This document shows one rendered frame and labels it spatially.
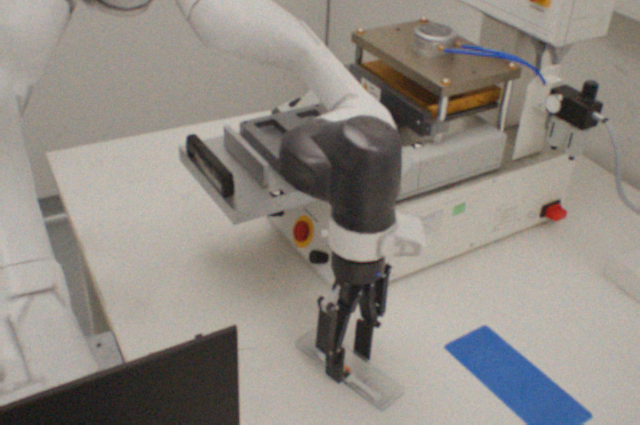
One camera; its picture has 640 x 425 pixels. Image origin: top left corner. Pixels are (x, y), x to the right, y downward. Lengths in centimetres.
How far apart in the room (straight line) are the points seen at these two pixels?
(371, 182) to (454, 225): 48
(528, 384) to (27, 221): 77
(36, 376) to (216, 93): 208
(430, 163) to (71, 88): 167
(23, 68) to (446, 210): 73
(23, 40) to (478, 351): 82
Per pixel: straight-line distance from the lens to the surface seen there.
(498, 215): 142
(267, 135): 129
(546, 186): 148
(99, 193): 158
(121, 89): 268
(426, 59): 130
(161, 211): 150
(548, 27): 132
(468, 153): 128
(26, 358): 83
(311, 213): 135
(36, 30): 98
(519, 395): 119
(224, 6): 101
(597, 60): 181
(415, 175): 121
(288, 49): 104
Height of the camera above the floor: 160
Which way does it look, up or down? 33 degrees down
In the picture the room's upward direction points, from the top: 3 degrees clockwise
